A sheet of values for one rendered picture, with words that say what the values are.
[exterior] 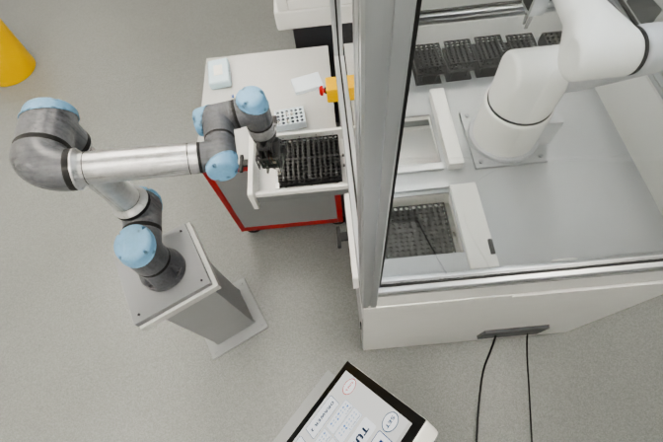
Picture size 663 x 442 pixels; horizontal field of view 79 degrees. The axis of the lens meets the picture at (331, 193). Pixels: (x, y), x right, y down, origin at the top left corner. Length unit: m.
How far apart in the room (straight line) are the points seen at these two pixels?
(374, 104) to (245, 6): 3.31
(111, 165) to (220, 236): 1.44
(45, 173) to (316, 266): 1.48
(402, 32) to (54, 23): 4.04
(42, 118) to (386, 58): 0.90
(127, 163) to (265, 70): 1.07
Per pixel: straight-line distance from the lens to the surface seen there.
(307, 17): 2.01
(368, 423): 0.96
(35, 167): 1.05
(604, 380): 2.34
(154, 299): 1.49
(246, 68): 1.97
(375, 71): 0.35
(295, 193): 1.38
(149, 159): 0.99
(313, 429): 1.07
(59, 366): 2.57
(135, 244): 1.32
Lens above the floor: 2.07
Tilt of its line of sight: 61 degrees down
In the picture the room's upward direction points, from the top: 8 degrees counter-clockwise
